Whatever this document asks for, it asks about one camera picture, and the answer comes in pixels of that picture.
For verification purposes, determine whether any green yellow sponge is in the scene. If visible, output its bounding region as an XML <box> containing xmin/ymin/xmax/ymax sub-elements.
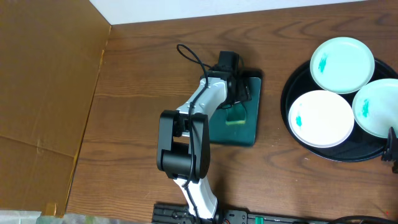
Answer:
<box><xmin>226</xmin><ymin>103</ymin><xmax>247</xmax><ymax>126</ymax></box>

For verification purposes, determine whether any white plate with stain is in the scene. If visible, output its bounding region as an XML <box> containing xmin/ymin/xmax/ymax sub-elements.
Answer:
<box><xmin>287</xmin><ymin>90</ymin><xmax>354</xmax><ymax>148</ymax></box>

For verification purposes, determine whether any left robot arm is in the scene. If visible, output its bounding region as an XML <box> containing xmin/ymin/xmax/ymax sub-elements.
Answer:
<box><xmin>156</xmin><ymin>70</ymin><xmax>262</xmax><ymax>223</ymax></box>

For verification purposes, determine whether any round black serving tray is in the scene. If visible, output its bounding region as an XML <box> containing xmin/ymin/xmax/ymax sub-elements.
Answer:
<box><xmin>280</xmin><ymin>60</ymin><xmax>387</xmax><ymax>162</ymax></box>

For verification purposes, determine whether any black rectangular water tray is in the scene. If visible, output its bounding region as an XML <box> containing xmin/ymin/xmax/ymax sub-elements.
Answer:
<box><xmin>209</xmin><ymin>68</ymin><xmax>264</xmax><ymax>146</ymax></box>

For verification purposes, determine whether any mint plate right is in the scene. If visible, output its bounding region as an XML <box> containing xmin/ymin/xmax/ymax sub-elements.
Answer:
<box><xmin>352</xmin><ymin>78</ymin><xmax>397</xmax><ymax>139</ymax></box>

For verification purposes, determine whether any mint plate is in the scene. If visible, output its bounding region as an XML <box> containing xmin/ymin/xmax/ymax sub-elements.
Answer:
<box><xmin>310</xmin><ymin>37</ymin><xmax>375</xmax><ymax>94</ymax></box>
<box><xmin>352</xmin><ymin>78</ymin><xmax>397</xmax><ymax>139</ymax></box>

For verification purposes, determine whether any mint plate top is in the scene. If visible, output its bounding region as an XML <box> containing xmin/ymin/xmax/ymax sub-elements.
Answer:
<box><xmin>310</xmin><ymin>37</ymin><xmax>375</xmax><ymax>94</ymax></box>

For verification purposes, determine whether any brown cardboard panel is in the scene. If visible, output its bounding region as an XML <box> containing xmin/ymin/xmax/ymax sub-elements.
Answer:
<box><xmin>1</xmin><ymin>0</ymin><xmax>111</xmax><ymax>216</ymax></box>

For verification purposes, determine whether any black right cable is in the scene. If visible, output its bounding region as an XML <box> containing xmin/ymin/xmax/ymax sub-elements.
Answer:
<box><xmin>329</xmin><ymin>215</ymin><xmax>398</xmax><ymax>224</ymax></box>

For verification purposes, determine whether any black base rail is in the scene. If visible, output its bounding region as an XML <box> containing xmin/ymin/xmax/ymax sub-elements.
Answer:
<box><xmin>151</xmin><ymin>203</ymin><xmax>328</xmax><ymax>224</ymax></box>

